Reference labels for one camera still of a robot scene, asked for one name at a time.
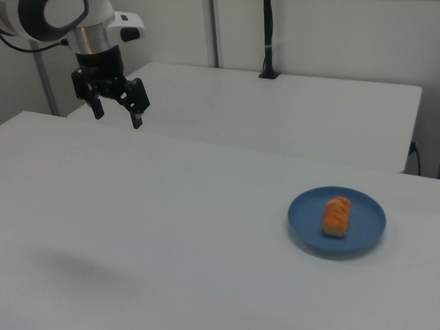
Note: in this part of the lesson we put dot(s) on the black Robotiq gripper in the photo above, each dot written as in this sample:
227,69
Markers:
98,64

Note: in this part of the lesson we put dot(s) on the white side table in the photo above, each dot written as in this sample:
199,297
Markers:
280,113

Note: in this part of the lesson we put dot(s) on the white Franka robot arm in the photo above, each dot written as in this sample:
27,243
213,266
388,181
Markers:
30,3

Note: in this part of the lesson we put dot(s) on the black camera stand pole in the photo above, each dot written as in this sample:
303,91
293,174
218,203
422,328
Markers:
268,35

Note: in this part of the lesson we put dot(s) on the blue round plate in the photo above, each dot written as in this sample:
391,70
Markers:
305,220

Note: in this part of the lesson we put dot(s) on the orange bread loaf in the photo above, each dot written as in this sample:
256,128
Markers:
336,217

